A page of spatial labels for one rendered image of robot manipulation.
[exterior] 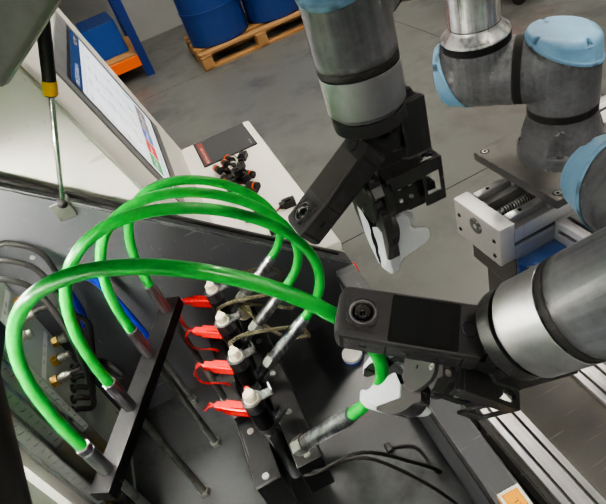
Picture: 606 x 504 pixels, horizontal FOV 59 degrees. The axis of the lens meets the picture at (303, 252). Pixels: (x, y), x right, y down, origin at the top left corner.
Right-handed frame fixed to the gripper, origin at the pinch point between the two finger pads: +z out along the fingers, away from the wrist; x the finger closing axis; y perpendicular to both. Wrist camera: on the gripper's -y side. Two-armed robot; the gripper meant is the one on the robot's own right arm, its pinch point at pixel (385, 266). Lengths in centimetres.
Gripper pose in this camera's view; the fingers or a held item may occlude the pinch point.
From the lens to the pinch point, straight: 63.8
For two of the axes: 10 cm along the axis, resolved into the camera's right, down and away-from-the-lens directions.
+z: 2.7, 7.2, 6.3
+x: -3.4, -5.4, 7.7
